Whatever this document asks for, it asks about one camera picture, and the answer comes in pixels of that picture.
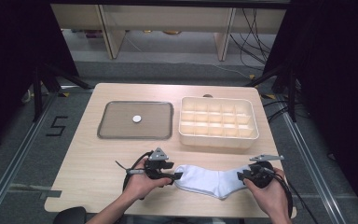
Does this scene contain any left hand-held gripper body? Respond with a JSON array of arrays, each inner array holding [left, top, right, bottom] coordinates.
[[144, 147, 175, 181]]

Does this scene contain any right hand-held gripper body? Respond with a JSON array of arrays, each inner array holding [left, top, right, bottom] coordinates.
[[247, 154, 285, 189]]

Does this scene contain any person's right hand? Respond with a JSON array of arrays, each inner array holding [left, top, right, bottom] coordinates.
[[243, 167, 289, 219]]

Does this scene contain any person's left hand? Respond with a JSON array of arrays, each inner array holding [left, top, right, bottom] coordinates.
[[122, 169, 172, 202]]

